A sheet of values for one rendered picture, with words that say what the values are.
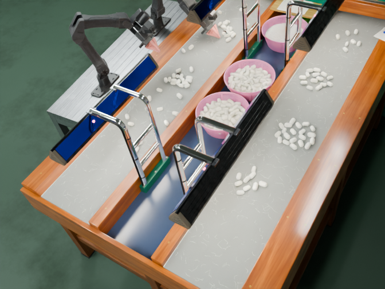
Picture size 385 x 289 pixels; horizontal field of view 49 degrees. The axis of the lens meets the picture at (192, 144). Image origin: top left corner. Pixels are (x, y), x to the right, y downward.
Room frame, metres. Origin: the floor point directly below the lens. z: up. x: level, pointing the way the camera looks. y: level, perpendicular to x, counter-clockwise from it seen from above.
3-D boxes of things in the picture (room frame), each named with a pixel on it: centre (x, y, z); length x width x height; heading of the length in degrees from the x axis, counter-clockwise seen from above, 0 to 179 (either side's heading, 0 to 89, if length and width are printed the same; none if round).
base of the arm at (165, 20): (2.39, 0.06, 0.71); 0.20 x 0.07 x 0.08; 143
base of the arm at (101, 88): (1.92, 0.43, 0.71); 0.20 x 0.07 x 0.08; 143
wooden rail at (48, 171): (1.88, 0.16, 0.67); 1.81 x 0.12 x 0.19; 139
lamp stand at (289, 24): (1.71, -0.68, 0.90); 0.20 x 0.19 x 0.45; 139
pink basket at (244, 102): (1.43, -0.18, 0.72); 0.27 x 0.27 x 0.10
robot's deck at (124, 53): (2.00, 0.05, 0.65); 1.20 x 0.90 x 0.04; 143
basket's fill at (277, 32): (1.97, -0.65, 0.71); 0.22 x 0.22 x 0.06
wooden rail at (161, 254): (1.41, -0.37, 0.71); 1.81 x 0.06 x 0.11; 139
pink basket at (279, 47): (1.97, -0.65, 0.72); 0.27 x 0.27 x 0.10
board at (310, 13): (2.14, -0.79, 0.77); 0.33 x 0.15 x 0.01; 49
